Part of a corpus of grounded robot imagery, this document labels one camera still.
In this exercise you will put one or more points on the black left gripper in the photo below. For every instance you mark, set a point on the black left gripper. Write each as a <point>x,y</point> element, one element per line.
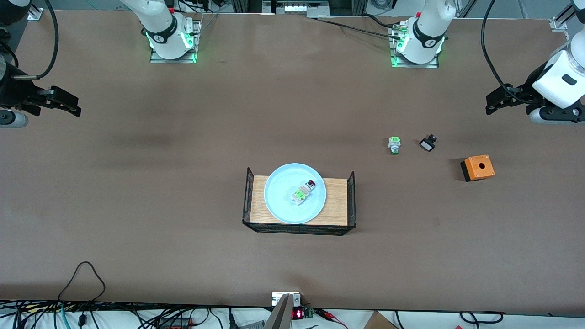
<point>524,91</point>

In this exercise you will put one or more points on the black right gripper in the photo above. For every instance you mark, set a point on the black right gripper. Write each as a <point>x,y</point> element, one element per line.
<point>13,93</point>

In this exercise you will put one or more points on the red push button switch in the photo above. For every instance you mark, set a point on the red push button switch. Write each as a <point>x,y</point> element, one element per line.
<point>302,193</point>

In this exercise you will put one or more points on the light blue round plate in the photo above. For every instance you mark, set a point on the light blue round plate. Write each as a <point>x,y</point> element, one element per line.
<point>279,201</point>

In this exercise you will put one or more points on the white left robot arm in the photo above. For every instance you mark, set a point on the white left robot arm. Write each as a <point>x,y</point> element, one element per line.
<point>427,27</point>

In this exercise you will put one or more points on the black square white-faced button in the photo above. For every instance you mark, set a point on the black square white-faced button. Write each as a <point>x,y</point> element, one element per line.
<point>427,145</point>

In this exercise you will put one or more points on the aluminium corner profile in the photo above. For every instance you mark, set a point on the aluminium corner profile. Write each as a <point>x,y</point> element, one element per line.
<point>560,23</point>

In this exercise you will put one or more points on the brown cardboard piece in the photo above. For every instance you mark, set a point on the brown cardboard piece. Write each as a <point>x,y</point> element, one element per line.
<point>379,322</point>

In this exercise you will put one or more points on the red black clip leads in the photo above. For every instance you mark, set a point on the red black clip leads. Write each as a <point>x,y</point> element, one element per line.
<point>329,314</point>

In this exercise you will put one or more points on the red digit display module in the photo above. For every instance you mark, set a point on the red digit display module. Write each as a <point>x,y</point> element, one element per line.
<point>298,314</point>

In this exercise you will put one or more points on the gray metal beam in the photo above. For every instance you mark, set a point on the gray metal beam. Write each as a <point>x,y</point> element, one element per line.
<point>279,317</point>

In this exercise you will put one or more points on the orange button enclosure box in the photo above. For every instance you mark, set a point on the orange button enclosure box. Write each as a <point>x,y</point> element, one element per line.
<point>480,168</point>

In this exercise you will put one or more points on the silver corner bracket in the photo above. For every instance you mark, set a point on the silver corner bracket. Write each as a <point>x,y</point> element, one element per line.
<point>35,13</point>

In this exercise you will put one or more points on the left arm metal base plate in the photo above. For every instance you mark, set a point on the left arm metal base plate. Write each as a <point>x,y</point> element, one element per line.
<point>411,65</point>

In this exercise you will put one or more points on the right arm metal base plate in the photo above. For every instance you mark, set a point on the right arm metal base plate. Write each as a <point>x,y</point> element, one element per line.
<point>157,60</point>

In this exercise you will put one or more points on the green push button switch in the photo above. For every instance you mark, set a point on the green push button switch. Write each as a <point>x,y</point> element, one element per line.
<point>394,144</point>

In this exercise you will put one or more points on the metal frame with lights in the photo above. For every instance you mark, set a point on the metal frame with lights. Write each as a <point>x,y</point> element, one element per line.
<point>295,7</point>

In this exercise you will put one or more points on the small silver metal bracket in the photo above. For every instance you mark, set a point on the small silver metal bracket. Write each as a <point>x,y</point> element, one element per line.
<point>276,299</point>

